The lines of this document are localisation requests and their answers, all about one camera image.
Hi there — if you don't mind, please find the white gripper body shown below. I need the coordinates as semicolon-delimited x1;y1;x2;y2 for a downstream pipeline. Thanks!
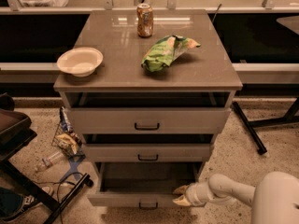
185;182;215;206

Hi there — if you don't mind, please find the orange soda can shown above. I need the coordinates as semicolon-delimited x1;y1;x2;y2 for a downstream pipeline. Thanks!
136;3;153;37

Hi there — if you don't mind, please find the grey drawer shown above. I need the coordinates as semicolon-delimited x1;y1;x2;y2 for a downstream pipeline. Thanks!
67;107;231;134
83;144;212;162
88;162;204;209

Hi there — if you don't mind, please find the white bowl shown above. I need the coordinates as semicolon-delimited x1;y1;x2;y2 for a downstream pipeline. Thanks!
57;48;103;77

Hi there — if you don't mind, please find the black floor cable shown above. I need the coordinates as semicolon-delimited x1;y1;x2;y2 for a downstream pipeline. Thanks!
34;171;85;224

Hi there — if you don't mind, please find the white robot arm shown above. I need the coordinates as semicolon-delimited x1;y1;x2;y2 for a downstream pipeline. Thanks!
173;172;299;224

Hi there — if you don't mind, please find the sneaker shoe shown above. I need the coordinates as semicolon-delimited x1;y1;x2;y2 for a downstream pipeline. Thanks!
0;187;40;222

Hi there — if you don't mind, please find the green chip bag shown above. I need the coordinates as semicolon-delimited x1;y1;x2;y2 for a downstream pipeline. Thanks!
141;35;200;72

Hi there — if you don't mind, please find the wire basket with snacks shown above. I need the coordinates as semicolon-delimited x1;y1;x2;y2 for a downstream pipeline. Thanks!
52;106;84;157

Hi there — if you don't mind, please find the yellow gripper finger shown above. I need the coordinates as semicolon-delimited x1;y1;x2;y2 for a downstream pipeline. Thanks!
173;185;189;195
173;195;191;206

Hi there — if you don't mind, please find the black table leg frame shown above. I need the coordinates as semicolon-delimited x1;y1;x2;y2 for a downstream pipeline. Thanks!
233;98;299;155

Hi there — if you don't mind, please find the grey drawer cabinet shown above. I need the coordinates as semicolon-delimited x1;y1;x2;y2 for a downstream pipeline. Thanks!
52;9;243;187

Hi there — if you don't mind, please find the clear plastic bottle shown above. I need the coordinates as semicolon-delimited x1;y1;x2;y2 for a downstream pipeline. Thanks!
35;151;64;172

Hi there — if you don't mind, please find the black cart frame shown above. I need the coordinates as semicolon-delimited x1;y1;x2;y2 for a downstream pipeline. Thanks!
0;93;93;224

